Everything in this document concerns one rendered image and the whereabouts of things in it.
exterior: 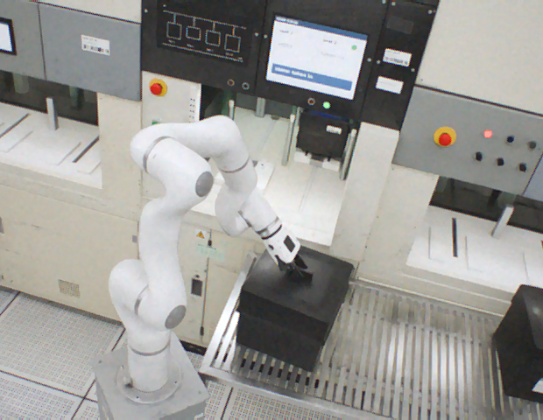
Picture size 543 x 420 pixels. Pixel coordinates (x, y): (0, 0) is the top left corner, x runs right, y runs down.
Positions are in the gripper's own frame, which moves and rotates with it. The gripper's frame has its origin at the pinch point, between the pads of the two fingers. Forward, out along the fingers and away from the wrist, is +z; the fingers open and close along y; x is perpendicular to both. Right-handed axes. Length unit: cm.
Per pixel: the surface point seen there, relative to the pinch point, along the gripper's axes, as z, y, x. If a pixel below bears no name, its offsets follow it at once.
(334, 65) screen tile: -44, 34, -31
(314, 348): 20.4, -13.8, 2.0
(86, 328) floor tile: 3, 17, 144
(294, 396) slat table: 28.3, -24.5, 10.8
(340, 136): -9, 86, 8
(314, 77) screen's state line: -44, 33, -23
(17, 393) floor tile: 0, -27, 146
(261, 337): 11.4, -13.8, 17.3
